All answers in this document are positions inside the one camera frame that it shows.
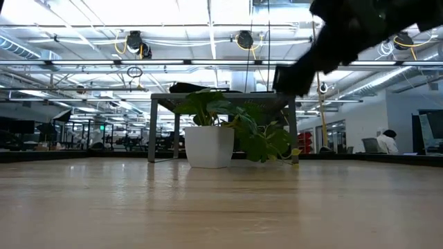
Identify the silver ventilation duct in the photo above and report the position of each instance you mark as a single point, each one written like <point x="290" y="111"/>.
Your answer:
<point x="387" y="79"/>
<point x="20" y="48"/>

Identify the grey perforated metal shelf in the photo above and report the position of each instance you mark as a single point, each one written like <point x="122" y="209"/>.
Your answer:
<point x="242" y="95"/>

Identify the black aluminium table frame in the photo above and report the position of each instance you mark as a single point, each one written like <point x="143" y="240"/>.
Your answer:
<point x="69" y="156"/>

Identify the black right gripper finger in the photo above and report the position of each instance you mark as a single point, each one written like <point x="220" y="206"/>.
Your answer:
<point x="325" y="55"/>

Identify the green plant in white pot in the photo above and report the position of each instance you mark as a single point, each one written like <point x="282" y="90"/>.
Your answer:
<point x="209" y="147"/>

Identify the red storage bins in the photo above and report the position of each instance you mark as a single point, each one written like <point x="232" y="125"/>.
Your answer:
<point x="305" y="141"/>

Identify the small square black plate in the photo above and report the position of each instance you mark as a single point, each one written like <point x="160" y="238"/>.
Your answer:
<point x="285" y="80"/>
<point x="266" y="91"/>

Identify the black computer monitor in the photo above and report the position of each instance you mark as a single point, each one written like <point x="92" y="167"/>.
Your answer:
<point x="432" y="131"/>

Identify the person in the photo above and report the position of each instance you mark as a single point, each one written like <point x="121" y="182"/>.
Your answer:
<point x="387" y="142"/>

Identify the long ceiling light strip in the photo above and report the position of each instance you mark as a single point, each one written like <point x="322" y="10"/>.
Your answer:
<point x="138" y="62"/>

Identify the wavy square black plate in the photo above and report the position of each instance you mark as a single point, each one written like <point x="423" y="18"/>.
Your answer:
<point x="187" y="87"/>

